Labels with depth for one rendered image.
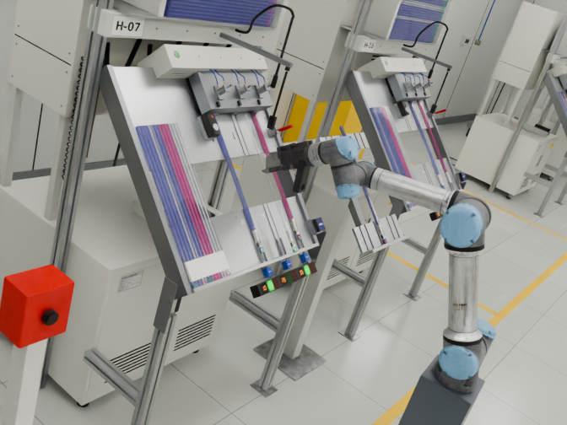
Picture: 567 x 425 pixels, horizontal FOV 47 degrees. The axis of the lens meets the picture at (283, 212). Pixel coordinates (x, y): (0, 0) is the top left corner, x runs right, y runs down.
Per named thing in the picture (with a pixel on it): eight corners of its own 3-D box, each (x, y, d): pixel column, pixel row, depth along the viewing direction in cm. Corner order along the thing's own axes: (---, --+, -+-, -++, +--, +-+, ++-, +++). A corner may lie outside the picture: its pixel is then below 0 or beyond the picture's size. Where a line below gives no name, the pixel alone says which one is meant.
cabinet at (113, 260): (213, 352, 286) (249, 229, 262) (79, 420, 230) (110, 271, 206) (116, 279, 316) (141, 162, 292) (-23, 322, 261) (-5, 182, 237)
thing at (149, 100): (269, 155, 247) (279, 150, 244) (136, 176, 195) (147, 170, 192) (240, 73, 249) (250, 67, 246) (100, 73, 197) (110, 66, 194)
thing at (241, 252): (308, 245, 244) (315, 243, 242) (183, 292, 191) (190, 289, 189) (290, 197, 245) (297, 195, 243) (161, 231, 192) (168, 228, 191)
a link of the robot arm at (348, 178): (369, 190, 213) (361, 158, 212) (356, 197, 204) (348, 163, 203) (348, 195, 217) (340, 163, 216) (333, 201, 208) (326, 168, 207)
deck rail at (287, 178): (306, 250, 247) (320, 244, 243) (304, 250, 245) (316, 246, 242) (243, 74, 251) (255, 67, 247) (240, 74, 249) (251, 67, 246)
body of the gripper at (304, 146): (287, 146, 223) (316, 139, 216) (292, 170, 224) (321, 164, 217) (274, 147, 217) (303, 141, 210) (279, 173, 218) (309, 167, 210)
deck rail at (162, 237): (178, 298, 193) (192, 293, 189) (174, 299, 191) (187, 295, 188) (99, 73, 197) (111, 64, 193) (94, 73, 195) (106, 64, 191)
